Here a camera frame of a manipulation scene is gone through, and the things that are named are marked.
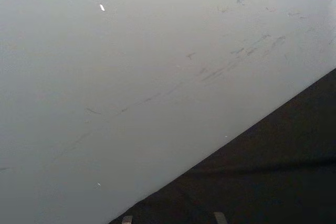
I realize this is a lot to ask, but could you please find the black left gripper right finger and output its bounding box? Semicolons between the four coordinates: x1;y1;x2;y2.
213;211;227;224

